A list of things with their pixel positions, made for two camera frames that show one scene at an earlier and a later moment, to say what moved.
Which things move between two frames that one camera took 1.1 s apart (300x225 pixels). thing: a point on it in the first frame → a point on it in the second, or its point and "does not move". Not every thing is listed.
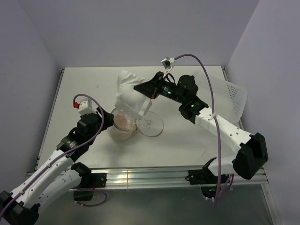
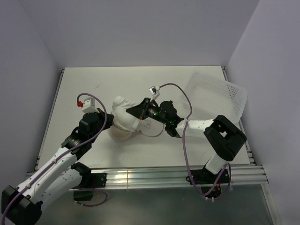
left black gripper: x=108 y=121 does not move
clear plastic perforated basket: x=229 y=98 does not move
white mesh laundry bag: x=150 y=123 does not move
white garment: x=129 y=101 → x=123 y=119
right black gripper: x=152 y=88 → x=140 y=110
